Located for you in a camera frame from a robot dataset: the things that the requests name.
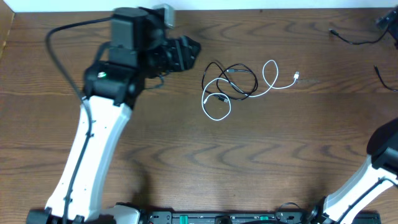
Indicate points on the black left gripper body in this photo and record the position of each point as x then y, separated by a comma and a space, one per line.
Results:
179, 53

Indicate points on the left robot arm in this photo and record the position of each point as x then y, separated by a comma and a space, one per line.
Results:
138, 49

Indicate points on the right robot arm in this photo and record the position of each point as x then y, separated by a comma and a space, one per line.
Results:
377, 174

